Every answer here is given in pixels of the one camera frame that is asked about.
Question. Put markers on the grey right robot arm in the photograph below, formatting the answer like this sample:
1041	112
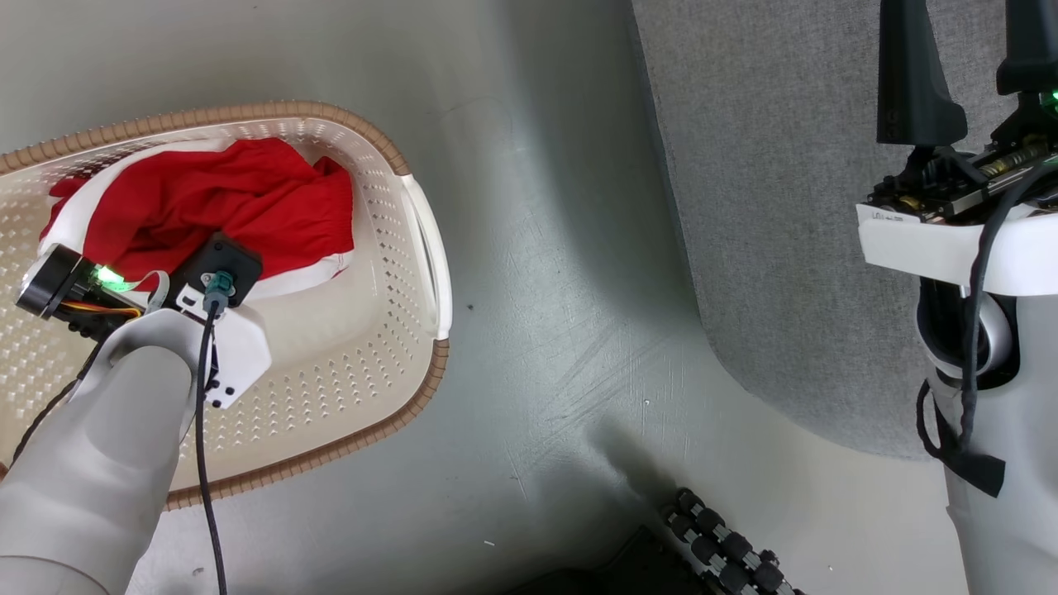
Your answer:
1021	496

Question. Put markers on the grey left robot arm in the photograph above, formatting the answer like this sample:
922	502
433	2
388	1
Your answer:
91	463

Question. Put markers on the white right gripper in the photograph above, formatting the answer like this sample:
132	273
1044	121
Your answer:
917	244

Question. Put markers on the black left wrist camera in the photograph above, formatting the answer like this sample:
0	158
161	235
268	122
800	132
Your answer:
231	263

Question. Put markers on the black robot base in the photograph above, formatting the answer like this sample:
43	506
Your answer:
628	574

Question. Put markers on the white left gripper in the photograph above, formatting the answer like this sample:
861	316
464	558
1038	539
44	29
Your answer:
240	351

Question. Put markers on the white cloth garment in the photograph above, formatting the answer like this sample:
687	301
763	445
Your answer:
297	277

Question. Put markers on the red cloth garment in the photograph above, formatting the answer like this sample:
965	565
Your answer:
215	198

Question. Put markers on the grey fabric sofa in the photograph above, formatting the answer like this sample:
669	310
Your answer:
785	207

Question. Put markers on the beige perforated laundry basket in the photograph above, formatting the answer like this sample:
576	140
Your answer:
331	388

